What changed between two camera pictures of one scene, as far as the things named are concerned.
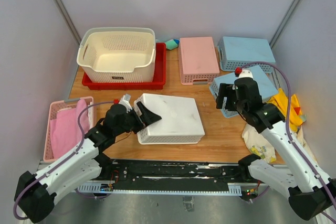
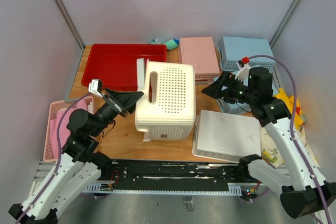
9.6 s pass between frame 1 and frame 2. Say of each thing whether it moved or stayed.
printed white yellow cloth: stayed
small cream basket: moved
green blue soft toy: stayed
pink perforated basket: stayed
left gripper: moved
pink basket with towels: stayed
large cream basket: moved
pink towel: stayed
